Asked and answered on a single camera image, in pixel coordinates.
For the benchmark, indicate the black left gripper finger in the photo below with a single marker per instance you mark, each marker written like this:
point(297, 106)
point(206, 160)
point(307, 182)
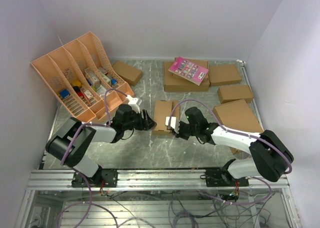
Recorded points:
point(149, 124)
point(146, 116)

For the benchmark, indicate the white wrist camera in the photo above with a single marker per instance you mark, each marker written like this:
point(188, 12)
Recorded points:
point(172, 124)
point(134, 103)

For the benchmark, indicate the small brown box right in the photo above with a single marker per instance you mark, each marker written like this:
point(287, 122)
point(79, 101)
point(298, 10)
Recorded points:
point(232, 93)

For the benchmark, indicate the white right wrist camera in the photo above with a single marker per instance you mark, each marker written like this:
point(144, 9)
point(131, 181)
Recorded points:
point(172, 124)

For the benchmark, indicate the brown box back right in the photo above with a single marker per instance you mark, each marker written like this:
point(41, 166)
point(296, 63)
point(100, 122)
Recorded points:
point(224, 75)

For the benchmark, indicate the pink children's book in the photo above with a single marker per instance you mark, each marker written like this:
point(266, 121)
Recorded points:
point(194, 71)

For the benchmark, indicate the small brown box by organizer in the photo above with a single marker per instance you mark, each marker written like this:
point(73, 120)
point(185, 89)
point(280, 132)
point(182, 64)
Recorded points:
point(128, 73)

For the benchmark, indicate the yellow toy block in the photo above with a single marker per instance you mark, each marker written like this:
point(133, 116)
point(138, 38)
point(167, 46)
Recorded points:
point(77, 83)

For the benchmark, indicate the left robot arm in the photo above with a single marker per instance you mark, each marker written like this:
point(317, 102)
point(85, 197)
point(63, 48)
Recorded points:
point(70, 143)

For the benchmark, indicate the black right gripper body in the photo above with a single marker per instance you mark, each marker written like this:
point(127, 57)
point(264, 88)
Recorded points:
point(185, 130)

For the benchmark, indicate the small printed carton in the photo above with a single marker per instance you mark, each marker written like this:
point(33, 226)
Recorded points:
point(91, 76)

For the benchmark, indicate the peach plastic file organizer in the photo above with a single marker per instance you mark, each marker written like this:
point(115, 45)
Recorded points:
point(61, 67)

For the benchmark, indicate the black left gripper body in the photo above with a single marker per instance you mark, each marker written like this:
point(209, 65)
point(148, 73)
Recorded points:
point(140, 124)

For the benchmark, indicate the blue toy block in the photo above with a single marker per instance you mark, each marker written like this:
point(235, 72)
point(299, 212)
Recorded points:
point(64, 94)

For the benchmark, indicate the big brown box front right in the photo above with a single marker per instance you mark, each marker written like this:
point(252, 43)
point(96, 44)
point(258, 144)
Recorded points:
point(238, 115)

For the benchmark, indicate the aluminium mounting rail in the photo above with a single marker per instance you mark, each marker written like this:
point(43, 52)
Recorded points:
point(135, 180)

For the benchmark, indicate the large brown box under book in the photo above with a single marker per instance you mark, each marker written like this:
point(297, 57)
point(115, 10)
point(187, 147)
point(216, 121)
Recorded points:
point(176, 83)

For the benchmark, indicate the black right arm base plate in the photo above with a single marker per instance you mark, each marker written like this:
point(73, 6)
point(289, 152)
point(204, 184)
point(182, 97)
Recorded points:
point(216, 177)

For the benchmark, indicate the cardboard box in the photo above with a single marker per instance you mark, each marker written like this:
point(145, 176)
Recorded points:
point(162, 109)

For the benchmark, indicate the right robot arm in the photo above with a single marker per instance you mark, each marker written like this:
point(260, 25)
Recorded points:
point(268, 156)

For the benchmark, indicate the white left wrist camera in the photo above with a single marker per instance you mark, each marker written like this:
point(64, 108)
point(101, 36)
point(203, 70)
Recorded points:
point(134, 103)

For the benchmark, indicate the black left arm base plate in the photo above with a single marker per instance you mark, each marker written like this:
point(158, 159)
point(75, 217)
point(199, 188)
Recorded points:
point(103, 177)

